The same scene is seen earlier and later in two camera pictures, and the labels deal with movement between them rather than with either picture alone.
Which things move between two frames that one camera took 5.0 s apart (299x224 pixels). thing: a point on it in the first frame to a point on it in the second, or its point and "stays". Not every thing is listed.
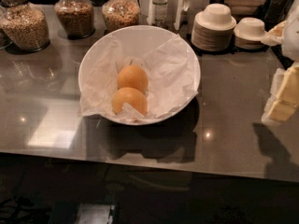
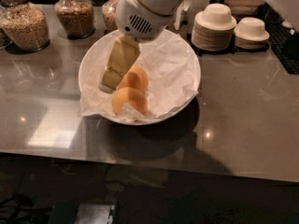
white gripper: [291, 38] to [140, 18]
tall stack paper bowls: [212, 28] stays
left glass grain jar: [23, 25] stays
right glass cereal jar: [121, 10] stays
